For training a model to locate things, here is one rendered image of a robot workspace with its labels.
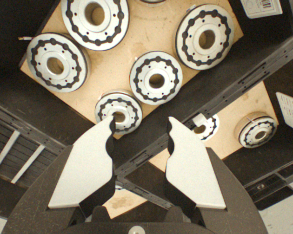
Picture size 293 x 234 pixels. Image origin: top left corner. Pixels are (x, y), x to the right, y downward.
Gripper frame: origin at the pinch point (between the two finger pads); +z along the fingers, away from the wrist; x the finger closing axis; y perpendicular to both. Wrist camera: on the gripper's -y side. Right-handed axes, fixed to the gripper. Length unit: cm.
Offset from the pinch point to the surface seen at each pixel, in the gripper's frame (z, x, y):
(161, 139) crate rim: 7.3, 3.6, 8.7
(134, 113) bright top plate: 13.9, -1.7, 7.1
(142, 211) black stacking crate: 14, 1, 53
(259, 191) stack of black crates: 52, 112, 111
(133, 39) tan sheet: 17.1, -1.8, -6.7
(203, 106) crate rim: 7.6, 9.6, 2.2
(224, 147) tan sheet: 18.4, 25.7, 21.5
